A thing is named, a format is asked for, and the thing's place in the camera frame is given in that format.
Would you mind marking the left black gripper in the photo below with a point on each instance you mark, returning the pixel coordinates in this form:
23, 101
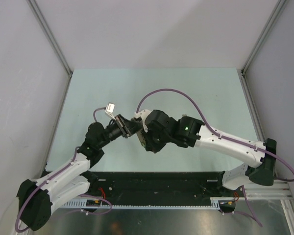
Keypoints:
127, 127

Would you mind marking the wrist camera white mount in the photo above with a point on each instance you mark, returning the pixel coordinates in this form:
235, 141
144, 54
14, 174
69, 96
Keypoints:
143, 114
109, 110

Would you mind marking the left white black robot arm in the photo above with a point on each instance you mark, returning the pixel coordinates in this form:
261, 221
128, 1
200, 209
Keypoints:
37, 198

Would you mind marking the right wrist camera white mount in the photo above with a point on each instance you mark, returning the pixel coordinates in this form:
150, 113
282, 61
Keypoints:
143, 114

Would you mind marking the aluminium frame post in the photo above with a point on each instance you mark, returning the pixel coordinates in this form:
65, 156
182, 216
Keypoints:
38, 14
267, 29

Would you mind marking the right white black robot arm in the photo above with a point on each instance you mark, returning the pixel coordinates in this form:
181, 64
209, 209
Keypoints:
257, 163

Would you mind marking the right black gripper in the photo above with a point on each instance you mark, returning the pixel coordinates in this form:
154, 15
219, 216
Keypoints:
150, 146

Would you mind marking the right aluminium frame post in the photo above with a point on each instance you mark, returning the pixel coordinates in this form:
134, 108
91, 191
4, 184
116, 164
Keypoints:
267, 29

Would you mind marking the white remote control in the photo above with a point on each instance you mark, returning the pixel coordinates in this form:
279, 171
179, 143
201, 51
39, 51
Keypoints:
140, 138

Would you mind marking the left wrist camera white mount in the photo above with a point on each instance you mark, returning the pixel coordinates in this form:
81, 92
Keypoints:
109, 110

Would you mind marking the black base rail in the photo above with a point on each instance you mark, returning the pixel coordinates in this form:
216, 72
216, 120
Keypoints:
158, 189

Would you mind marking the left aluminium frame post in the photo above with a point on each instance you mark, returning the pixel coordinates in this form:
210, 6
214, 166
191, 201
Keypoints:
38, 14

